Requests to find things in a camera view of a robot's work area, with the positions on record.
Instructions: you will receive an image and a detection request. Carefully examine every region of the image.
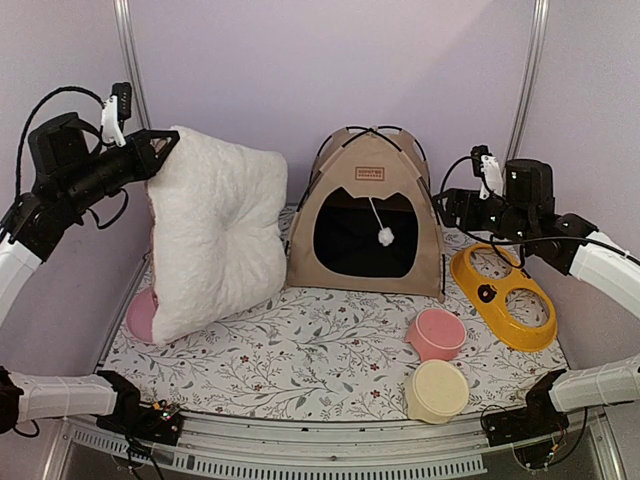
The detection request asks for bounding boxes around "cream footed pet bowl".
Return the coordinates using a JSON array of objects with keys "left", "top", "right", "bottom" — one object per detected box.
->
[{"left": 404, "top": 360, "right": 469, "bottom": 425}]

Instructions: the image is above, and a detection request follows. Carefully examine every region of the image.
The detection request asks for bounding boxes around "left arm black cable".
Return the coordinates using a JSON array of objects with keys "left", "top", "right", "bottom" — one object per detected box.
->
[{"left": 13, "top": 85, "right": 109, "bottom": 196}]

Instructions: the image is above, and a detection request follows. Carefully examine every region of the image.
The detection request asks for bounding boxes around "black tent pole long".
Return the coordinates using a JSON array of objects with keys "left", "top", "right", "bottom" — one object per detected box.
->
[{"left": 296, "top": 125, "right": 415, "bottom": 212}]

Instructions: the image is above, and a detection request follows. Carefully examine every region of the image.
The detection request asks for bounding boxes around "front aluminium rail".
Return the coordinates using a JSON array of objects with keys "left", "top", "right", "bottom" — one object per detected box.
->
[{"left": 42, "top": 407, "right": 632, "bottom": 479}]

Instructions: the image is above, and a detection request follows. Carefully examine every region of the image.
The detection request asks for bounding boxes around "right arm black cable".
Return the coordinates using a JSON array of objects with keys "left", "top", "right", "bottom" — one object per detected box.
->
[{"left": 442, "top": 155, "right": 591, "bottom": 249}]

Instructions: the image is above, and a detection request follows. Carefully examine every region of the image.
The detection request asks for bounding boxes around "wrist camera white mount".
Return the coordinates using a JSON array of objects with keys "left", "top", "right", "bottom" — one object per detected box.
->
[
  {"left": 101, "top": 82, "right": 133, "bottom": 147},
  {"left": 470, "top": 145, "right": 504, "bottom": 200}
]

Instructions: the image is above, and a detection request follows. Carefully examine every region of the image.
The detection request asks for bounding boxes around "right aluminium frame post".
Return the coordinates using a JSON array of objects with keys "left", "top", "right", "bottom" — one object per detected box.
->
[{"left": 500, "top": 0, "right": 550, "bottom": 172}]

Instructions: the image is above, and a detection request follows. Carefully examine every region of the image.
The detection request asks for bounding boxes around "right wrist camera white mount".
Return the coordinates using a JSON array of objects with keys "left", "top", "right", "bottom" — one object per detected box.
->
[{"left": 470, "top": 145, "right": 504, "bottom": 200}]

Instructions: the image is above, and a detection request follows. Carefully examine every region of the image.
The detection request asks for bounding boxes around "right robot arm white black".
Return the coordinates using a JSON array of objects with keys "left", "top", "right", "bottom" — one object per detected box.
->
[{"left": 434, "top": 154, "right": 639, "bottom": 446}]

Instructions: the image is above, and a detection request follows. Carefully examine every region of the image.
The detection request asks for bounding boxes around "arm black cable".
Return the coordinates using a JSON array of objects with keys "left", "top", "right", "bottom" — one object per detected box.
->
[
  {"left": 13, "top": 85, "right": 109, "bottom": 196},
  {"left": 442, "top": 155, "right": 591, "bottom": 249}
]

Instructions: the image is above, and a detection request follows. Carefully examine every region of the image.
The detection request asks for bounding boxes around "beige fabric pet tent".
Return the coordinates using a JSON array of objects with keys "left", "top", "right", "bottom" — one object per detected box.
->
[{"left": 283, "top": 125, "right": 447, "bottom": 304}]

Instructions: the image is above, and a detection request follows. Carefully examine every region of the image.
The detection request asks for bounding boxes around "aluminium frame post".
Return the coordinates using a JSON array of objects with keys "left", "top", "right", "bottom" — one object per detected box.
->
[
  {"left": 112, "top": 0, "right": 174, "bottom": 214},
  {"left": 500, "top": 0, "right": 550, "bottom": 172}
]

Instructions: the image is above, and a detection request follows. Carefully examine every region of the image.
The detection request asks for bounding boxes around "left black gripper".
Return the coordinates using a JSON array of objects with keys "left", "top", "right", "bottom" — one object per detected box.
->
[{"left": 61, "top": 125, "right": 179, "bottom": 213}]

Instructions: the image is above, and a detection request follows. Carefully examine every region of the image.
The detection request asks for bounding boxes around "left aluminium frame post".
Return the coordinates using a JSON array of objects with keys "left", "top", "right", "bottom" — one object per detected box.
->
[{"left": 112, "top": 0, "right": 174, "bottom": 214}]

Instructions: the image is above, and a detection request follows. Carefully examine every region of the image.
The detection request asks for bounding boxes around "floral patterned table mat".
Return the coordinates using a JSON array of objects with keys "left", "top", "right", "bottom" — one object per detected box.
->
[{"left": 103, "top": 230, "right": 568, "bottom": 421}]

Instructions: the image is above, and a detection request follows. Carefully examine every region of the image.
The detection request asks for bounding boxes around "white pet cushion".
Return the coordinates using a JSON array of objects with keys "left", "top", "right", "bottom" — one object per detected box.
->
[{"left": 147, "top": 126, "right": 288, "bottom": 345}]

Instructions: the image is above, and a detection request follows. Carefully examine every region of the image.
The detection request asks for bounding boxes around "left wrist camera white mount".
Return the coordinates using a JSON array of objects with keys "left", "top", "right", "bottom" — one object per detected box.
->
[{"left": 101, "top": 82, "right": 133, "bottom": 147}]

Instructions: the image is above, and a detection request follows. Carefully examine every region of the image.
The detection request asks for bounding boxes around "pink footed pet bowl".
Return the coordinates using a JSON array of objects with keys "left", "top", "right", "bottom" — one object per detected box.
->
[{"left": 405, "top": 309, "right": 466, "bottom": 362}]

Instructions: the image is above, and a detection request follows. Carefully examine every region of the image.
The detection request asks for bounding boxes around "pink round plate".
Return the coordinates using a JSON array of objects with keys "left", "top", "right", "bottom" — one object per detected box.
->
[{"left": 126, "top": 287, "right": 157, "bottom": 344}]

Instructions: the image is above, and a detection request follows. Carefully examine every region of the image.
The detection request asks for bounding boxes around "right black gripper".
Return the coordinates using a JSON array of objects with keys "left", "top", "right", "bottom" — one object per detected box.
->
[{"left": 432, "top": 188, "right": 535, "bottom": 246}]

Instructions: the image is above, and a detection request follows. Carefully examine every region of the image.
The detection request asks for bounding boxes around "yellow double bowl holder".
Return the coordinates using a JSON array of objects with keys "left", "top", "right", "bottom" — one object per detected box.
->
[{"left": 450, "top": 244, "right": 558, "bottom": 352}]

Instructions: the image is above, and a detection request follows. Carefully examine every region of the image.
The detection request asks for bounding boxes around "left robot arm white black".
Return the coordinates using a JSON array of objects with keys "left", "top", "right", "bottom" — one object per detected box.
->
[{"left": 1, "top": 112, "right": 180, "bottom": 435}]

